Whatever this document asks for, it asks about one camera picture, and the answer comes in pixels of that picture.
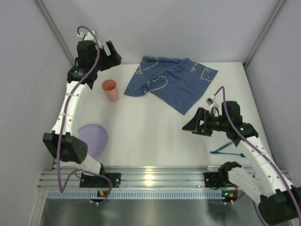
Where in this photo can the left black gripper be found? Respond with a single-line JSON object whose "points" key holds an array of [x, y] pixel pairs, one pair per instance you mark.
{"points": [[107, 60]]}

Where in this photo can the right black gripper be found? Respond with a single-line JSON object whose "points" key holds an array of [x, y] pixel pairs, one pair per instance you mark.
{"points": [[204, 122]]}

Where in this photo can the green handled spoon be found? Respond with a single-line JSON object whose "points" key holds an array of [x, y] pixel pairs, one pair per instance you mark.
{"points": [[222, 147]]}

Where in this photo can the orange plastic cup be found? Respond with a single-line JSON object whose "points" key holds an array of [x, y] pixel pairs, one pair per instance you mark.
{"points": [[111, 90]]}

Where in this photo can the blue cloth placemat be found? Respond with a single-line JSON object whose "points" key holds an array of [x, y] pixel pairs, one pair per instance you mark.
{"points": [[178, 82]]}

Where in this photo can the blue handled fork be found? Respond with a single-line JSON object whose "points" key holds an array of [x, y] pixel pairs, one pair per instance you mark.
{"points": [[238, 154]]}

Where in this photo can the purple plastic plate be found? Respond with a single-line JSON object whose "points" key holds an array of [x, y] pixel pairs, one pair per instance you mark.
{"points": [[96, 138]]}

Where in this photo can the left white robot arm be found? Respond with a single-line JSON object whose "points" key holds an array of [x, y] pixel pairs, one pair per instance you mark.
{"points": [[62, 141]]}

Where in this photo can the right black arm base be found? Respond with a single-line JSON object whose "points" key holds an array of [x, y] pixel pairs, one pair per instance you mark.
{"points": [[214, 181]]}

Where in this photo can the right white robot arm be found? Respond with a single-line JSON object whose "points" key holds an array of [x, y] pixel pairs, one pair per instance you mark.
{"points": [[277, 198]]}

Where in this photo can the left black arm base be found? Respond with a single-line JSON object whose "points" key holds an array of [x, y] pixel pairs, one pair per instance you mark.
{"points": [[89, 181]]}

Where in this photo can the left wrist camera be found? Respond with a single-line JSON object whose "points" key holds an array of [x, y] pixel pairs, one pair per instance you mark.
{"points": [[89, 36]]}

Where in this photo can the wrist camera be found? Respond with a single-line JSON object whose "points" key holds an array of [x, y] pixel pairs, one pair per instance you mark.
{"points": [[211, 101], [89, 36]]}

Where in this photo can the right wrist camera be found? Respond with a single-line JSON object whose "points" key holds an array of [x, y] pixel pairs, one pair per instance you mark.
{"points": [[211, 101]]}

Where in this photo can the aluminium mounting rail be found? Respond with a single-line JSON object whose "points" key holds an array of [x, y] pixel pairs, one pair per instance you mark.
{"points": [[148, 177]]}

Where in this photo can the perforated cable duct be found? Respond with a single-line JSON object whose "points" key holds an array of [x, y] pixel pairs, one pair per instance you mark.
{"points": [[145, 194]]}

